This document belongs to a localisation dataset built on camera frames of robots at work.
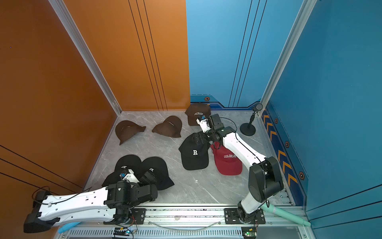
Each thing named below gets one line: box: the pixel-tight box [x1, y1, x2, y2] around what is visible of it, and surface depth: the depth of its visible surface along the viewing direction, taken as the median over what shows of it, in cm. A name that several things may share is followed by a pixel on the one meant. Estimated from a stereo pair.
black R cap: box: [178, 131, 211, 171], surface depth 94 cm
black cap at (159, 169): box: [138, 156, 175, 191], surface depth 91 cm
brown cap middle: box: [151, 115, 183, 138], surface depth 107 cm
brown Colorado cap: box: [184, 103, 211, 126], surface depth 117 cm
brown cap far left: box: [115, 120, 146, 146], surface depth 105 cm
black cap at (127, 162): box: [101, 154, 142, 188], surface depth 93 cm
